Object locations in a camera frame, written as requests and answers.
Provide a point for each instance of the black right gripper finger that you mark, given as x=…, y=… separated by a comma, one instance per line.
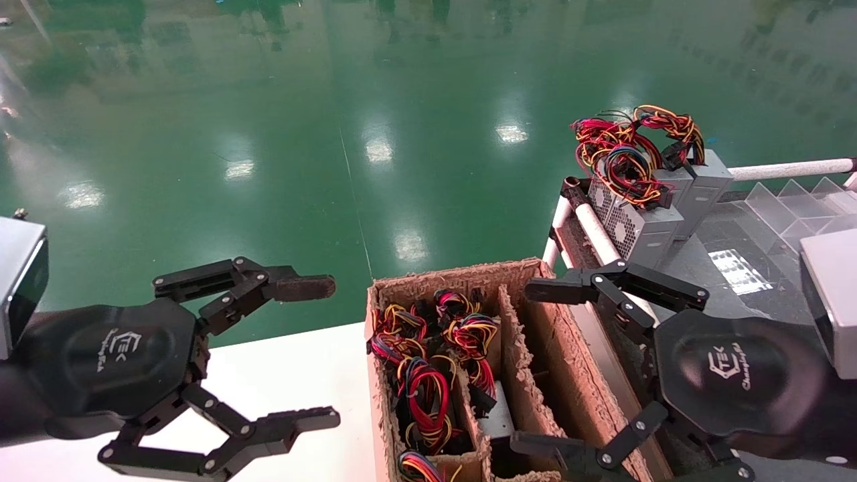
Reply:
x=562, y=458
x=562, y=288

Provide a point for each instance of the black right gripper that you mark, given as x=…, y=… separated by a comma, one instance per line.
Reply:
x=743, y=375

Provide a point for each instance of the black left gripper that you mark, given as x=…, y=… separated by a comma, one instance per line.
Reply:
x=114, y=361

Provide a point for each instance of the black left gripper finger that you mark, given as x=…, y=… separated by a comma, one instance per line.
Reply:
x=301, y=286

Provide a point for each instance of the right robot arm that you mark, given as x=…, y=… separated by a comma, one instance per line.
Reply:
x=837, y=432

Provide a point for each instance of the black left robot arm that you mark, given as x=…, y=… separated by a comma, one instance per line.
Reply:
x=13, y=408

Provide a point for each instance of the white cart leg pipe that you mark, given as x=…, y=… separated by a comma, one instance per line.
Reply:
x=556, y=231

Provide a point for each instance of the worn brown cardboard box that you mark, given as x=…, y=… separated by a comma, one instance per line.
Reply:
x=569, y=348

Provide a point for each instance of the long cardboard divider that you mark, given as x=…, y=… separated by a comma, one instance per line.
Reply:
x=529, y=395

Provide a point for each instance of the short cardboard divider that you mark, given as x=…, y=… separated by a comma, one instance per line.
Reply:
x=469, y=432

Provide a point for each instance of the black pipe joint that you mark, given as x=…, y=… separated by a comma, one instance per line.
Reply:
x=574, y=191

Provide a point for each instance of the cardboard cross divider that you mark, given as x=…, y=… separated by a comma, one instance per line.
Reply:
x=465, y=472

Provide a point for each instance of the clear acrylic divider tray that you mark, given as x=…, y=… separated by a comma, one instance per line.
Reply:
x=797, y=207

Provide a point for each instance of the white pipe rail frame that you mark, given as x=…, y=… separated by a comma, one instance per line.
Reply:
x=582, y=248

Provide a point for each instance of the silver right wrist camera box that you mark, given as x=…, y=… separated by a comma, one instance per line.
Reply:
x=833, y=301

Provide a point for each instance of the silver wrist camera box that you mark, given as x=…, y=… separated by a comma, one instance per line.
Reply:
x=17, y=281
x=833, y=301

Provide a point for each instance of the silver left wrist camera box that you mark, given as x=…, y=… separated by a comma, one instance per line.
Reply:
x=17, y=281

